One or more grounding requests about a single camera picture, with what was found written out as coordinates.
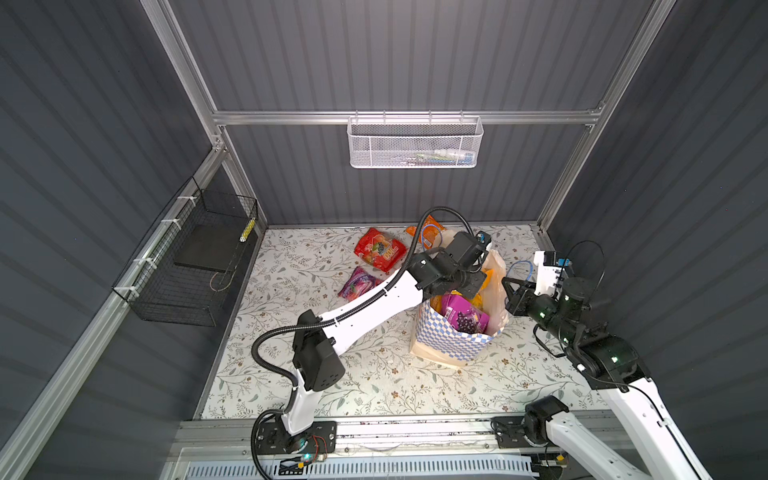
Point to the small orange snack packet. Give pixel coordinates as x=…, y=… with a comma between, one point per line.
x=430, y=234

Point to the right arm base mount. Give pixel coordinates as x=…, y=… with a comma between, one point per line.
x=510, y=431

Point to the white checkered paper bag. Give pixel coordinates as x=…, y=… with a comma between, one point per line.
x=435, y=340

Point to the purple Fox's candy bag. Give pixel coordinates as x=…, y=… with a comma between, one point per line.
x=359, y=283

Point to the yellow marker pen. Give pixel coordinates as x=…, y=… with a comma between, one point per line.
x=247, y=230

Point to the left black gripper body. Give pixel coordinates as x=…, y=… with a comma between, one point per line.
x=466, y=282

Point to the black wire side basket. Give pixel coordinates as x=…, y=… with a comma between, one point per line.
x=194, y=264

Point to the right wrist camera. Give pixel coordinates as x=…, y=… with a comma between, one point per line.
x=550, y=270

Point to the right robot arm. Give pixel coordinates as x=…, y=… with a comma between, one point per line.
x=613, y=369

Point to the white ventilated rail cover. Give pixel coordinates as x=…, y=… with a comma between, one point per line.
x=490, y=466

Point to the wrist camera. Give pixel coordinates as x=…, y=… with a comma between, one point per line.
x=550, y=270
x=483, y=239

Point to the floral table mat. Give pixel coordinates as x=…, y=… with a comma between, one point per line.
x=300, y=270

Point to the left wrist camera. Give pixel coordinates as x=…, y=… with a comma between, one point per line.
x=483, y=239

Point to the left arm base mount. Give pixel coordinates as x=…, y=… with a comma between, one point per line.
x=271, y=438

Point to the yellow snack bag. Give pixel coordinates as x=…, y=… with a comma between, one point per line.
x=477, y=300

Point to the purple grape snack bag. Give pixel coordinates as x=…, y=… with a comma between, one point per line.
x=462, y=315

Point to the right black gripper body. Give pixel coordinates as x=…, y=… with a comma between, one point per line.
x=540, y=310

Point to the red candy bag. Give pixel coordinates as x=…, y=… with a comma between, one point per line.
x=380, y=250

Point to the white wire wall basket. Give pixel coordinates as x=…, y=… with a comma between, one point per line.
x=414, y=141

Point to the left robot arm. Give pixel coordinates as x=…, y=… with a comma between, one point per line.
x=325, y=338

